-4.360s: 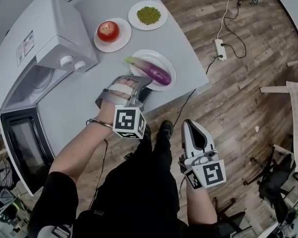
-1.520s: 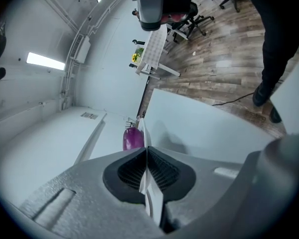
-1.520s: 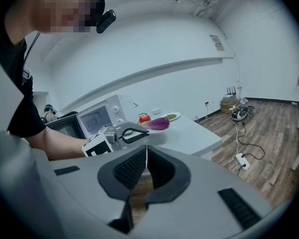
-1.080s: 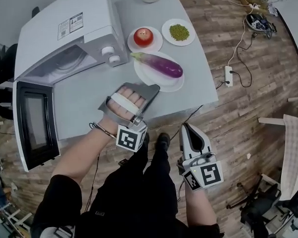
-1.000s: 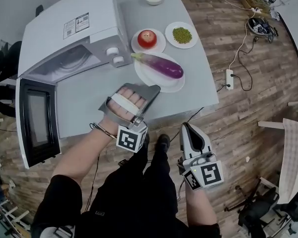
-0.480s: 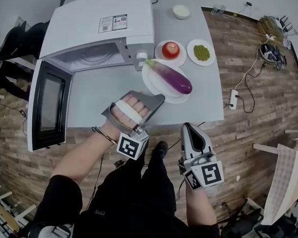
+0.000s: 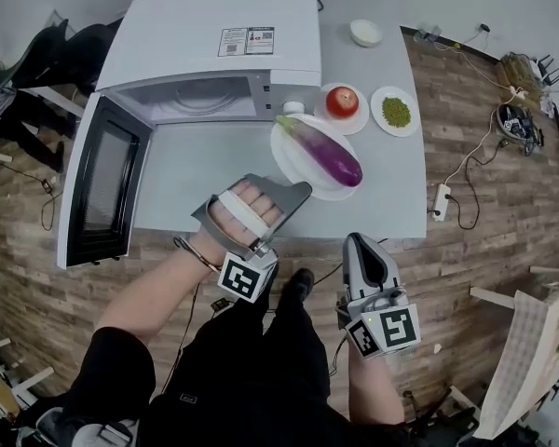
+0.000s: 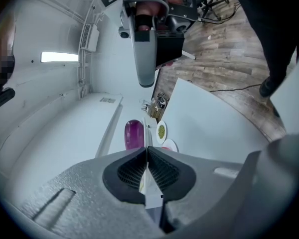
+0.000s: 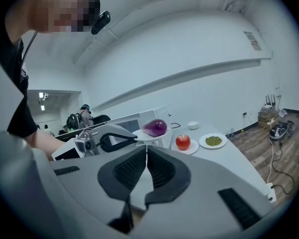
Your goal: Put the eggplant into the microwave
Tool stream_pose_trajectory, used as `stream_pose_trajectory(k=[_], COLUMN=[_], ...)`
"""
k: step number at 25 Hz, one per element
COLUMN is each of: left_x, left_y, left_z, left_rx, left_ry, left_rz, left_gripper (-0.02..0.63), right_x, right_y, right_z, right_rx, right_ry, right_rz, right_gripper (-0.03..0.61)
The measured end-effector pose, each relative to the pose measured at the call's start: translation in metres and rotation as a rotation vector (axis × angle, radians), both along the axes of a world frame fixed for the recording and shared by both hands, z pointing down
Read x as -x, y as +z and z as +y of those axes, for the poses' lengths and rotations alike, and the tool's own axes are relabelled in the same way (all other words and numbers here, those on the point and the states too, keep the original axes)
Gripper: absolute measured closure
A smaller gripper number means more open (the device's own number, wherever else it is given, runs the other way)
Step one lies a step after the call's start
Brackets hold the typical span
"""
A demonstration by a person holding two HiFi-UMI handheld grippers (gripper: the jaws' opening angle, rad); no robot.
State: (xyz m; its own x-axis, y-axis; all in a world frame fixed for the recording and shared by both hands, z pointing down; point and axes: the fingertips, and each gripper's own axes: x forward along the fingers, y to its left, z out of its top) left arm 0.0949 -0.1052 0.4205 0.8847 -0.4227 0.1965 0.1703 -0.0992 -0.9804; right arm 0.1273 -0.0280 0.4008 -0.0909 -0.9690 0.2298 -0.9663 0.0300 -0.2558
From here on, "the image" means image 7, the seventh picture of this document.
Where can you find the checked cloth table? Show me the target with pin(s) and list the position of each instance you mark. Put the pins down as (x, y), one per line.
(517, 366)

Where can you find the black power adapter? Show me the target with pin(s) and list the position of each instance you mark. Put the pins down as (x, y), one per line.
(45, 185)

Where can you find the grey waist pack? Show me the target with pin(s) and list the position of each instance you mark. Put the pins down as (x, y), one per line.
(88, 436)

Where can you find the black office chair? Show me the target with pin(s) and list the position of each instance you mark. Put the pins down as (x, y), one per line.
(440, 419)
(74, 49)

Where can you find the person's left hand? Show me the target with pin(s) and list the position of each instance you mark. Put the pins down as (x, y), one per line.
(233, 231)

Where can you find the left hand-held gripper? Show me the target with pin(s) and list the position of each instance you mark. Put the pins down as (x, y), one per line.
(242, 275)

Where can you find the person's right black shoe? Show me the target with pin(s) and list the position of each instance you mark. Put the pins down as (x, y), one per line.
(299, 283)

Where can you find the white round plate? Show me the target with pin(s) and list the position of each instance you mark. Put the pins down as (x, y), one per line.
(376, 110)
(354, 124)

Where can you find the brown woven box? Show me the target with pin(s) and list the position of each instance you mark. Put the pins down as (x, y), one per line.
(517, 70)

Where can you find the small white bowl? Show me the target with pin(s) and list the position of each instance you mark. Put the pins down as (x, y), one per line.
(366, 33)

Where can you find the grey table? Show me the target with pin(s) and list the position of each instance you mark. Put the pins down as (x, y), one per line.
(214, 180)

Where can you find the person's left forearm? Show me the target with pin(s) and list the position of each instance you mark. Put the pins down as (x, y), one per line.
(149, 296)

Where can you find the small white socket adapter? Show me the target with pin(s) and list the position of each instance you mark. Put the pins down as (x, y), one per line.
(518, 92)

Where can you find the black wall plug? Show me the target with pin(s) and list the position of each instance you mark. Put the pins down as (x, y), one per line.
(484, 28)

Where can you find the person's right forearm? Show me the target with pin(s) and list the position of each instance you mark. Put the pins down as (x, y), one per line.
(372, 384)

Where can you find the black antenna router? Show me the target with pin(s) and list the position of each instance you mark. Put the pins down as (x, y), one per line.
(547, 70)

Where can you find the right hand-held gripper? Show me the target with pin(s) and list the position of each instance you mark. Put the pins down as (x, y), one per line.
(396, 329)

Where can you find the red apple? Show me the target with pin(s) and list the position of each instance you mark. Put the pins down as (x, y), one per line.
(342, 102)

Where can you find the white oval plate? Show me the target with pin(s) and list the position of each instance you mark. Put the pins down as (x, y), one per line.
(293, 166)

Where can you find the round black tray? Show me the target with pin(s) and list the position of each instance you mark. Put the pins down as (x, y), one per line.
(512, 121)

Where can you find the white power strip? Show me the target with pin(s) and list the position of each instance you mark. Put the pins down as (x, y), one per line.
(441, 202)

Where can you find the white desk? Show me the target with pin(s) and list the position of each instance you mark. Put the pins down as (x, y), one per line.
(60, 103)

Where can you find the person's black shirt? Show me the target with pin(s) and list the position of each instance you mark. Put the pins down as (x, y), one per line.
(116, 370)

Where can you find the pile of green peas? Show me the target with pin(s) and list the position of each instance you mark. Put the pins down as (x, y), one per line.
(396, 112)

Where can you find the light wooden bar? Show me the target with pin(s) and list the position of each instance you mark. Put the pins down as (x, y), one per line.
(552, 271)
(491, 297)

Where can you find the person's black trousers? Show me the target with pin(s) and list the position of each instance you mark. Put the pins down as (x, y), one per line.
(242, 352)

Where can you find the purple eggplant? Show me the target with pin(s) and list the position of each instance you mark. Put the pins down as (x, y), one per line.
(331, 154)

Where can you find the white microwave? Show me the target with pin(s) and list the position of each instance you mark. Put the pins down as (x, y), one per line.
(191, 21)

